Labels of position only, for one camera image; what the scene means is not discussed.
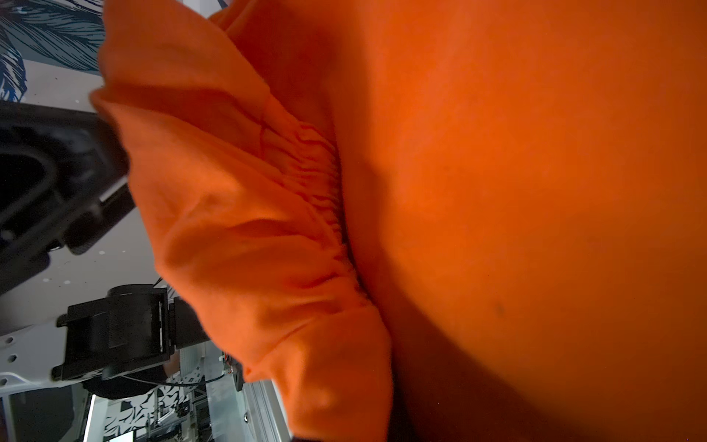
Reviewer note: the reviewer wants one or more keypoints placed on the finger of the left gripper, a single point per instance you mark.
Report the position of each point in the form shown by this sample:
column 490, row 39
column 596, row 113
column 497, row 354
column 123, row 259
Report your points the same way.
column 61, row 186

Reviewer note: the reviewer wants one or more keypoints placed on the orange shorts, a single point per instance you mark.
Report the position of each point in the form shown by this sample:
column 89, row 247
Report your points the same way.
column 431, row 220

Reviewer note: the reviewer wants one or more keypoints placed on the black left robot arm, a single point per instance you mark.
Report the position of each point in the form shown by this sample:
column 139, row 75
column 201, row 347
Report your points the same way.
column 134, row 327

